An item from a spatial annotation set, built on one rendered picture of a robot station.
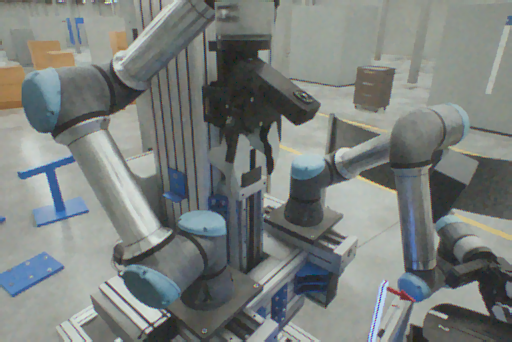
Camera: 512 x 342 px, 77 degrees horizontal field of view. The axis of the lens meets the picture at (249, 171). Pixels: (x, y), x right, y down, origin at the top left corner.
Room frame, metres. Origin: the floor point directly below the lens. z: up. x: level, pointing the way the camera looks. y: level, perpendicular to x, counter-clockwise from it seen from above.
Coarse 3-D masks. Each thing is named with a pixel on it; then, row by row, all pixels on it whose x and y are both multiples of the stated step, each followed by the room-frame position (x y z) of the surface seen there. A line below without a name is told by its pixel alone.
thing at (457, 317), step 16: (448, 304) 0.53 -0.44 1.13; (432, 320) 0.45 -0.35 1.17; (448, 320) 0.46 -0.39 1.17; (464, 320) 0.46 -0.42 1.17; (480, 320) 0.46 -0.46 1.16; (496, 320) 0.47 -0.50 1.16; (432, 336) 0.41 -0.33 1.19; (448, 336) 0.41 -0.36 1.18; (464, 336) 0.41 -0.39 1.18; (480, 336) 0.41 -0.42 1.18; (496, 336) 0.41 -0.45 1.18
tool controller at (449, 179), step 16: (448, 160) 1.09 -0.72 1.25; (464, 160) 1.12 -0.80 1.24; (432, 176) 1.00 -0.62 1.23; (448, 176) 0.97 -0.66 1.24; (464, 176) 0.99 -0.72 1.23; (432, 192) 0.99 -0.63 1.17; (448, 192) 0.96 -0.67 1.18; (464, 192) 0.96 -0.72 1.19; (432, 208) 0.99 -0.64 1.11; (448, 208) 0.96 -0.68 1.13
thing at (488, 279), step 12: (480, 252) 0.62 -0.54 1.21; (492, 252) 0.62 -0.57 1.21; (492, 264) 0.59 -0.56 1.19; (504, 264) 0.59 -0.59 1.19; (480, 276) 0.57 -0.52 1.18; (492, 276) 0.54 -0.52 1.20; (480, 288) 0.55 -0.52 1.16; (492, 288) 0.53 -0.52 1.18; (504, 288) 0.51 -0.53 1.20; (492, 300) 0.52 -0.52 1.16; (504, 300) 0.52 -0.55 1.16
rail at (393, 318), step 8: (392, 304) 0.79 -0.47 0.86; (400, 304) 0.79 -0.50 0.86; (408, 304) 0.83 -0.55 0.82; (392, 312) 0.77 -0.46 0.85; (400, 312) 0.76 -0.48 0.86; (384, 320) 0.73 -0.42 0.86; (392, 320) 0.73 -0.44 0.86; (400, 320) 0.76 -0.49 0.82; (384, 328) 0.71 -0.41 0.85; (392, 328) 0.70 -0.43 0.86; (384, 336) 0.67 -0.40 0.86; (392, 336) 0.71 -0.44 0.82
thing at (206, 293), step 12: (204, 276) 0.62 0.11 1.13; (216, 276) 0.63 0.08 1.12; (228, 276) 0.66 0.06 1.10; (192, 288) 0.62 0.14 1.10; (204, 288) 0.62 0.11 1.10; (216, 288) 0.62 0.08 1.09; (228, 288) 0.64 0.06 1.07; (180, 300) 0.64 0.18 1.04; (192, 300) 0.61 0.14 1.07; (204, 300) 0.62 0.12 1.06; (216, 300) 0.61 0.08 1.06; (228, 300) 0.63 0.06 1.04
